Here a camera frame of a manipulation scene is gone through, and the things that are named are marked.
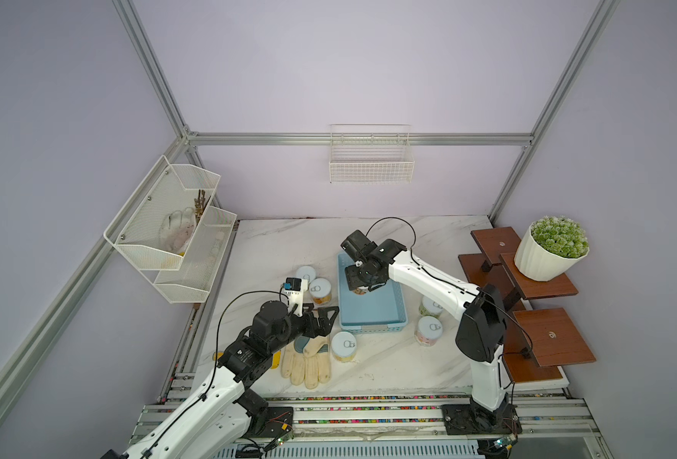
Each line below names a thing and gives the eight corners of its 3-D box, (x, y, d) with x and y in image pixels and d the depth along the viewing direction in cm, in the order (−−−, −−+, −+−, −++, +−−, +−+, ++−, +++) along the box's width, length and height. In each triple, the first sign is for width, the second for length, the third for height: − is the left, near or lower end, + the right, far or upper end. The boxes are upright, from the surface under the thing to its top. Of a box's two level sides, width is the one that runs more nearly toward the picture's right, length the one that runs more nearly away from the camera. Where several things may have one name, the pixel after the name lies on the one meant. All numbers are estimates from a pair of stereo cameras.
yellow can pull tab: (331, 362, 85) (330, 356, 81) (332, 338, 90) (331, 331, 86) (356, 362, 85) (356, 356, 81) (355, 338, 90) (355, 331, 86)
